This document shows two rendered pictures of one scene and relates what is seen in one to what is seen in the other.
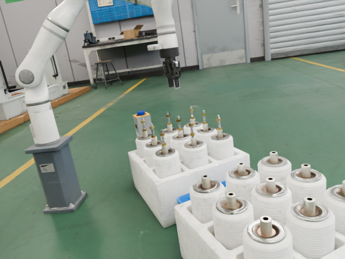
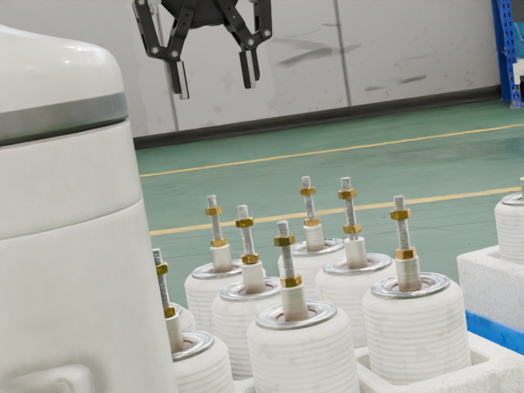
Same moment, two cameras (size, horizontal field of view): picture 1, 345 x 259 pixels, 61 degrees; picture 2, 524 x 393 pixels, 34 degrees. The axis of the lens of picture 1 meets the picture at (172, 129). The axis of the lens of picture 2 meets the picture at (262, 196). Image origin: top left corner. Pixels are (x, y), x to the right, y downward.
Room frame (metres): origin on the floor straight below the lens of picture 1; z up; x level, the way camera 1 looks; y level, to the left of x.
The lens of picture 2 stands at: (1.10, 0.85, 0.49)
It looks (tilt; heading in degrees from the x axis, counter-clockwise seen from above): 9 degrees down; 273
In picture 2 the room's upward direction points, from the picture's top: 9 degrees counter-clockwise
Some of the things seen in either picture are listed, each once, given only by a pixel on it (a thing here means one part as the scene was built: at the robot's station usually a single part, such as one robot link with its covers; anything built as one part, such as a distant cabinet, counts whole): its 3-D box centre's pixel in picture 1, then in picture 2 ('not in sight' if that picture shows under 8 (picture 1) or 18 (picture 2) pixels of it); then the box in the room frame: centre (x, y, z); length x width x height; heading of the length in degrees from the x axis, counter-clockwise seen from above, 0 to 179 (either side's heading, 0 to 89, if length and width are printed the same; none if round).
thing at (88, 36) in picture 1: (89, 38); not in sight; (5.52, 1.22, 0.87); 0.41 x 0.17 x 0.25; 171
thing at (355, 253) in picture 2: (193, 141); (355, 253); (1.05, -0.07, 0.26); 0.02 x 0.02 x 0.03
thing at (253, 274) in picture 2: (180, 133); (253, 277); (1.16, -0.03, 0.26); 0.02 x 0.02 x 0.03
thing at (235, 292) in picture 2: (180, 136); (255, 290); (1.16, -0.03, 0.25); 0.08 x 0.08 x 0.01
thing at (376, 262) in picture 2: (193, 144); (357, 265); (1.05, -0.07, 0.25); 0.08 x 0.08 x 0.01
